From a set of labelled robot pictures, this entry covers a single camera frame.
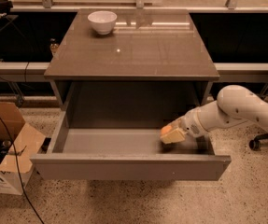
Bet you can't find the black cable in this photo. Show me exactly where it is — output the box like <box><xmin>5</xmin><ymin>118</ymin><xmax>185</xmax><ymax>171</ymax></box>
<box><xmin>0</xmin><ymin>61</ymin><xmax>46</xmax><ymax>224</ymax></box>

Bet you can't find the white ceramic bowl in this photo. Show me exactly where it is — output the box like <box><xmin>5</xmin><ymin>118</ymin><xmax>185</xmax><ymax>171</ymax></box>
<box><xmin>88</xmin><ymin>11</ymin><xmax>118</xmax><ymax>35</ymax></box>

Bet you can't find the orange fruit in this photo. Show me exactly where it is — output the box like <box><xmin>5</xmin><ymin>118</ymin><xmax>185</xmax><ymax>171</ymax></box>
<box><xmin>161</xmin><ymin>125</ymin><xmax>172</xmax><ymax>135</ymax></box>

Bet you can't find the grey cabinet with counter top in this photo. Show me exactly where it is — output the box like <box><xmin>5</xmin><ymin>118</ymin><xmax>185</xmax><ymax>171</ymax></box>
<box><xmin>45</xmin><ymin>8</ymin><xmax>219</xmax><ymax>129</ymax></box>

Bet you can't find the black office chair base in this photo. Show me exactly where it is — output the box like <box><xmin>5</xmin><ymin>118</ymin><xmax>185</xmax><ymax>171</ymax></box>
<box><xmin>248</xmin><ymin>133</ymin><xmax>268</xmax><ymax>151</ymax></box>

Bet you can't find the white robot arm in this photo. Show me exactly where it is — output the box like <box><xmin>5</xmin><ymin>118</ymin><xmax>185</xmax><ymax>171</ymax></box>
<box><xmin>161</xmin><ymin>85</ymin><xmax>268</xmax><ymax>144</ymax></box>

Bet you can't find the small glass bottle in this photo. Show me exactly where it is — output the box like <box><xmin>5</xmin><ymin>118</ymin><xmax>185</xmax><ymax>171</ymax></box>
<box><xmin>49</xmin><ymin>38</ymin><xmax>59</xmax><ymax>55</ymax></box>

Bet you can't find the grey open top drawer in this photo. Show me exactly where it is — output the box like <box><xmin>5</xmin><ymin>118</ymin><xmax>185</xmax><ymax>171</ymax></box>
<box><xmin>31</xmin><ymin>81</ymin><xmax>231</xmax><ymax>181</ymax></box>

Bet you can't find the cardboard box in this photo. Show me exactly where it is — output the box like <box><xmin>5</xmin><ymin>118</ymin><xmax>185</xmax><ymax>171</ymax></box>
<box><xmin>0</xmin><ymin>102</ymin><xmax>46</xmax><ymax>195</ymax></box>

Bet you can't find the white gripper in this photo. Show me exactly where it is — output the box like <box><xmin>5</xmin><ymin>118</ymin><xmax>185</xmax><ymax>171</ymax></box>
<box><xmin>161</xmin><ymin>108</ymin><xmax>207</xmax><ymax>144</ymax></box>

